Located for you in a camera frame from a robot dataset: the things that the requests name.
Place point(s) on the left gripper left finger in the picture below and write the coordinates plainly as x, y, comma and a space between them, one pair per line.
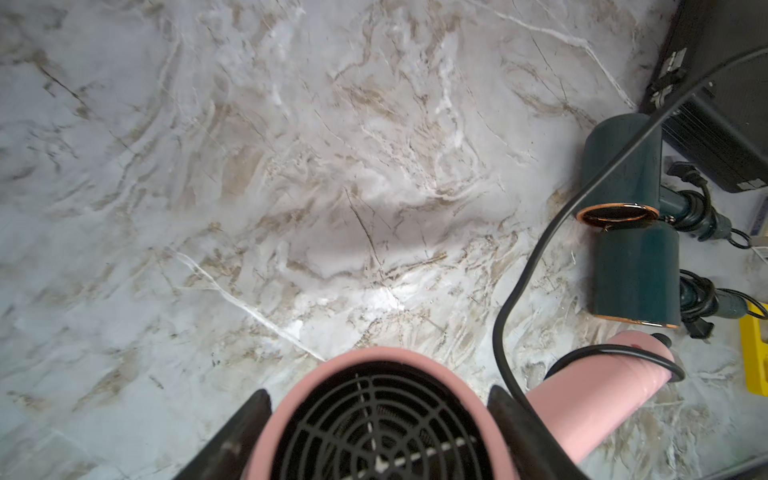
225, 456

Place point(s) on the yellow triangular plastic piece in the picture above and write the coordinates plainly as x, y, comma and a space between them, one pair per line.
754, 353

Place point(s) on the black case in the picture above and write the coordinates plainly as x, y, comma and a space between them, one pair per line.
722, 128

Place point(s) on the green hair dryer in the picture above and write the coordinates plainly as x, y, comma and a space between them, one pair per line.
633, 196
637, 279

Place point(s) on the pink hair dryer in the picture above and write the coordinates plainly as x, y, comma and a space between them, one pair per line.
391, 413

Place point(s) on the small card box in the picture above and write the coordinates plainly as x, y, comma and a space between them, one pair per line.
758, 231

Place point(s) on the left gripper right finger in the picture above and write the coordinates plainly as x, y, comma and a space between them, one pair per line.
534, 451

